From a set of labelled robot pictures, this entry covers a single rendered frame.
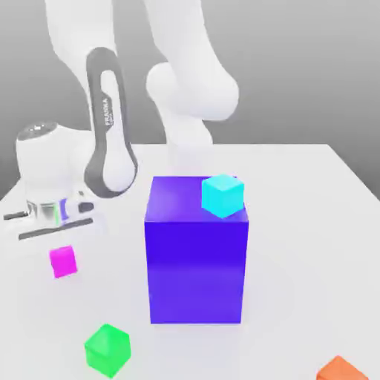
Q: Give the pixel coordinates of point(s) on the small magenta cube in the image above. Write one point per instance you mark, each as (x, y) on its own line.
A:
(63, 261)

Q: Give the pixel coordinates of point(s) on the small orange cube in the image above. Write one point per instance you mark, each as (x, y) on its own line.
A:
(340, 371)

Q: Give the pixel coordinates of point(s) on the large blue box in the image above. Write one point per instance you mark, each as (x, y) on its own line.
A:
(196, 267)

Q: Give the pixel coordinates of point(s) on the small green cube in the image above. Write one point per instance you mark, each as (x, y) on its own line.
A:
(107, 351)

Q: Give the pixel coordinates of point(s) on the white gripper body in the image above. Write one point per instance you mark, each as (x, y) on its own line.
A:
(59, 230)

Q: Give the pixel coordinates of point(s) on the small cyan cube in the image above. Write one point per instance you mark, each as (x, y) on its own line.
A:
(222, 196)

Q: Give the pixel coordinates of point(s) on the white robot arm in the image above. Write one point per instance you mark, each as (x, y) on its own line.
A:
(190, 89)

